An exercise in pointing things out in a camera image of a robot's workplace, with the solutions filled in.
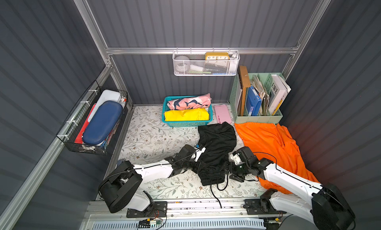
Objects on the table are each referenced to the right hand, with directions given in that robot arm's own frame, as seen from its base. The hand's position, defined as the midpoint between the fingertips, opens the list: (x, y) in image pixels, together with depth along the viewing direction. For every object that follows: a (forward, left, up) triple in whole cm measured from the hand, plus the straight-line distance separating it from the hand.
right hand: (226, 172), depth 81 cm
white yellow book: (+45, -37, +20) cm, 62 cm away
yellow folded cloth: (+38, +20, +5) cm, 44 cm away
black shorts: (+24, +1, -4) cm, 24 cm away
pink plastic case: (+46, -4, -3) cm, 46 cm away
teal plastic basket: (+34, +25, +1) cm, 42 cm away
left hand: (+3, +11, +1) cm, 11 cm away
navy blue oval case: (+16, +58, +30) cm, 67 cm away
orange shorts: (+23, -35, -5) cm, 42 cm away
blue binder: (+43, -22, +13) cm, 50 cm away
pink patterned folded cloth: (+46, +20, +8) cm, 51 cm away
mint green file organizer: (+55, -30, +18) cm, 65 cm away
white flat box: (+30, +64, +30) cm, 77 cm away
